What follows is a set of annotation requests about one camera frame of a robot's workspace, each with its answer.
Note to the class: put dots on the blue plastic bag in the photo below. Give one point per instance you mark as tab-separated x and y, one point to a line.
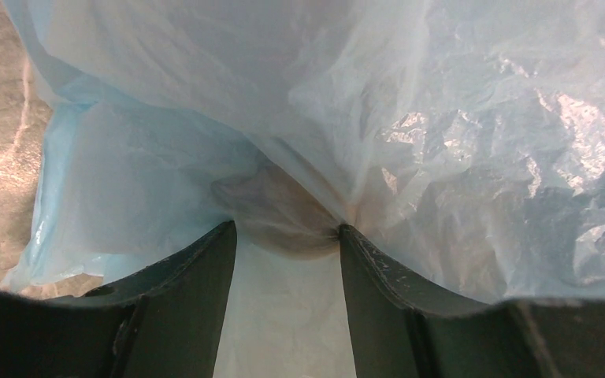
466	139

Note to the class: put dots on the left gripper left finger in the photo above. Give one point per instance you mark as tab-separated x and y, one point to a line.
162	321

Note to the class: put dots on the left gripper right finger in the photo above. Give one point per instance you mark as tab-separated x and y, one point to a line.
403	325

